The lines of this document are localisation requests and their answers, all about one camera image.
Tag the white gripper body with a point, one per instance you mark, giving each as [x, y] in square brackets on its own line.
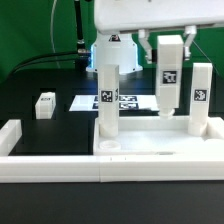
[120, 16]

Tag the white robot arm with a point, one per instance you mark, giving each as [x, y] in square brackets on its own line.
[120, 49]

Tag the white desk top panel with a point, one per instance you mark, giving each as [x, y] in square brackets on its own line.
[150, 135]

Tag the black vertical pole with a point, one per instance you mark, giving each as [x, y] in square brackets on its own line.
[80, 39]

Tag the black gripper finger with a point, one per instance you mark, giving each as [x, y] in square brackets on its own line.
[189, 33]
[150, 53]

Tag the white U-shaped fixture frame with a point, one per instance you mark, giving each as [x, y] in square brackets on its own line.
[96, 168]

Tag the fiducial marker sheet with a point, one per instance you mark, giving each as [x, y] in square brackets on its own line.
[125, 103]

